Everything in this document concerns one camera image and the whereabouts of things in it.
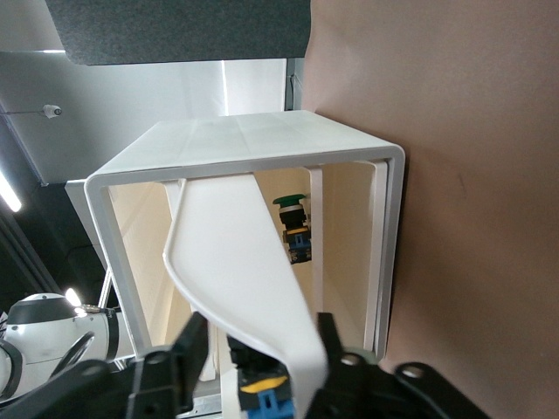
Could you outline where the green mushroom push button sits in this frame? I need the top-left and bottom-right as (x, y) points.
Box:
(272, 194), (314, 266)

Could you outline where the dark grey felt panel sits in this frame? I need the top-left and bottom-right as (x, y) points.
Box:
(43, 0), (312, 66)

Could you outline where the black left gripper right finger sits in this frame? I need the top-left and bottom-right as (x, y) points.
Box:
(300, 312), (490, 419)

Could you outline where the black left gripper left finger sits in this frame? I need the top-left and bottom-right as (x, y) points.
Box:
(0, 312), (211, 419)

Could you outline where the white curved plastic clip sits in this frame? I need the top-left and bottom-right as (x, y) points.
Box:
(162, 171), (331, 419)

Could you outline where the push button blue contact block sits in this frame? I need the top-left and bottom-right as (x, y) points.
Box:
(229, 338), (298, 419)

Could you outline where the ceiling light strip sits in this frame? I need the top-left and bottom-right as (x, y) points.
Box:
(0, 169), (23, 215)
(64, 286), (85, 309)

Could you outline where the white drawer cabinet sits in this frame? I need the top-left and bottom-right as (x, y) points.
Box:
(85, 109), (407, 367)

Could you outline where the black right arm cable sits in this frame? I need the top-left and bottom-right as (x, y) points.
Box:
(52, 331), (95, 379)

